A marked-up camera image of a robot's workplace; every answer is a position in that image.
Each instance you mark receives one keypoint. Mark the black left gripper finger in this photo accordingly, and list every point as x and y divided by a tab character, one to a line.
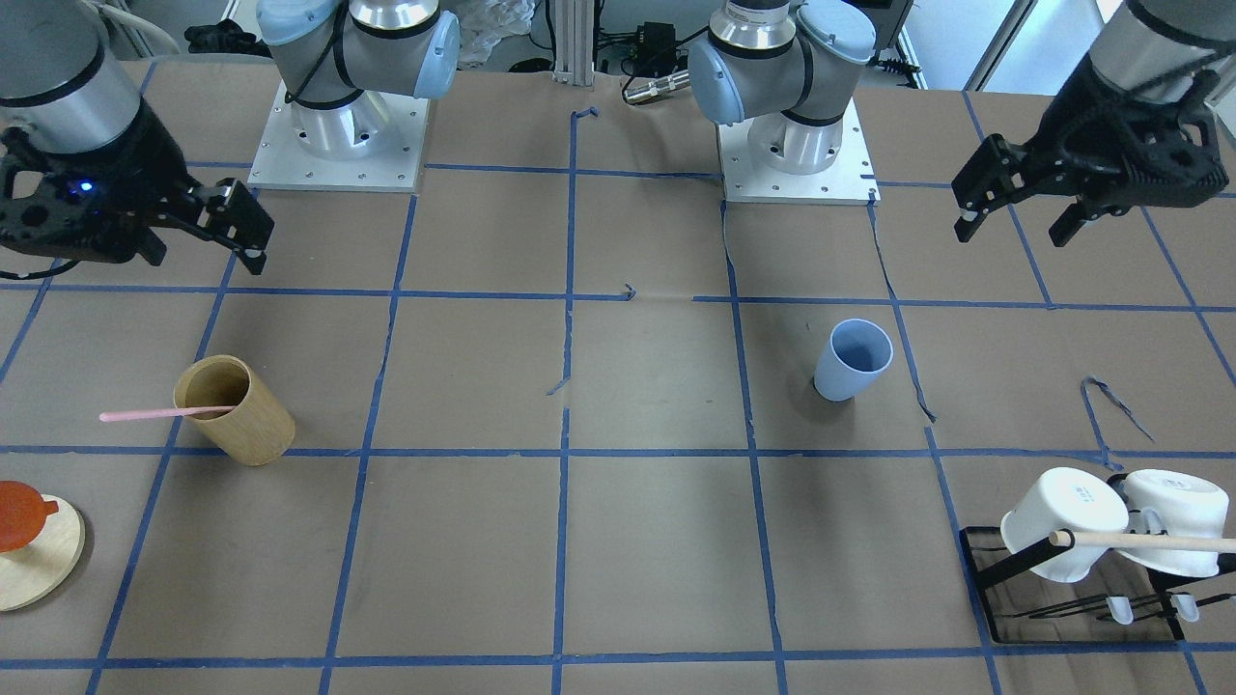
997	175
1078	214

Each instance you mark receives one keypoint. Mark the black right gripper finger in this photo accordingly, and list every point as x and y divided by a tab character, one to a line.
146	244
229	214

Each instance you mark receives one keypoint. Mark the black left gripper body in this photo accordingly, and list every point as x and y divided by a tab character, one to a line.
1080	124

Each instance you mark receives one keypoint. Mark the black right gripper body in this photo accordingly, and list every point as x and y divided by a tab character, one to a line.
147	154

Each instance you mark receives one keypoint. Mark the light blue plastic cup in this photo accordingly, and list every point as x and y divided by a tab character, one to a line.
858	352

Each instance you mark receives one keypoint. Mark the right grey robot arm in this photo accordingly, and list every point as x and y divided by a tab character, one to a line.
62	83

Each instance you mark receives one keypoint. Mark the orange plastic cup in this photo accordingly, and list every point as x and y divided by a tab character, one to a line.
24	512

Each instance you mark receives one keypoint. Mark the round wooden cup stand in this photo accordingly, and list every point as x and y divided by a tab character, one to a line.
33	572

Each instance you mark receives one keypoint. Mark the bamboo cylindrical holder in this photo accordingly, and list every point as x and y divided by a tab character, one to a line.
247	421

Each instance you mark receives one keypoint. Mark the wooden dowel rod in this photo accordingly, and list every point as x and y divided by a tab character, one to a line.
1077	539

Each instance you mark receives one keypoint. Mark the silver cylindrical connector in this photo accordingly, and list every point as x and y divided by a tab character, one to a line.
656	89

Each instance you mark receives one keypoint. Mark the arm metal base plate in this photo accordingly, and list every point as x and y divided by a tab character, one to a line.
772	160
374	144

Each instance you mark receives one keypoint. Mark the black wire mug rack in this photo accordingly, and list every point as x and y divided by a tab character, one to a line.
1049	595

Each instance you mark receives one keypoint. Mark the aluminium frame post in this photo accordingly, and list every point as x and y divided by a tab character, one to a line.
574	27

